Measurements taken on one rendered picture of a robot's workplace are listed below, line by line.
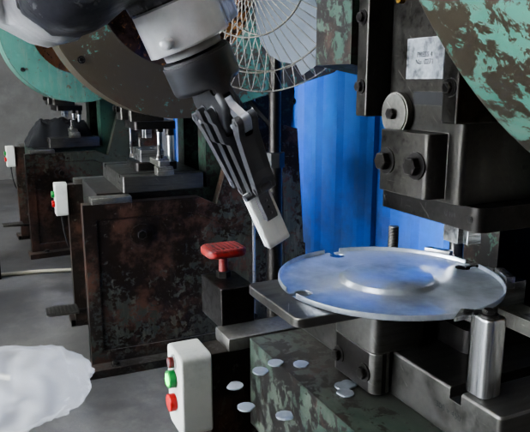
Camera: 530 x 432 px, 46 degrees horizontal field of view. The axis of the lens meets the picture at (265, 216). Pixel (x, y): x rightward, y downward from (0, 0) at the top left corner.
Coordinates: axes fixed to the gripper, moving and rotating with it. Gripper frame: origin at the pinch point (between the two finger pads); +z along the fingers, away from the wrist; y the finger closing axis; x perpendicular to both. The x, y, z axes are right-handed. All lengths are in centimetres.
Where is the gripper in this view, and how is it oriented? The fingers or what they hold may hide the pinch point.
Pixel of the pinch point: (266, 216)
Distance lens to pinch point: 72.3
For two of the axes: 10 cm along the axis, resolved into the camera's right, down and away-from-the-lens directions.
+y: 4.5, 1.9, -8.7
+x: 8.1, -5.0, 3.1
